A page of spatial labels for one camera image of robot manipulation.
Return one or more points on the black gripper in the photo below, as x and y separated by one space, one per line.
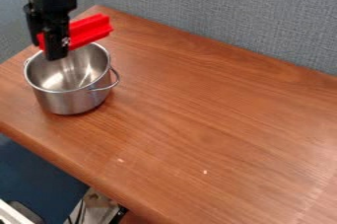
54 34

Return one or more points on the red rectangular block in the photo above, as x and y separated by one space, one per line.
83 31

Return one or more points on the stainless steel pot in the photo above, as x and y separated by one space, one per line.
74 84

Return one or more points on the white object bottom left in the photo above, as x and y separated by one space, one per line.
15 213

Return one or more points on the metal table leg bracket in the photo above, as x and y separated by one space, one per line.
95 209

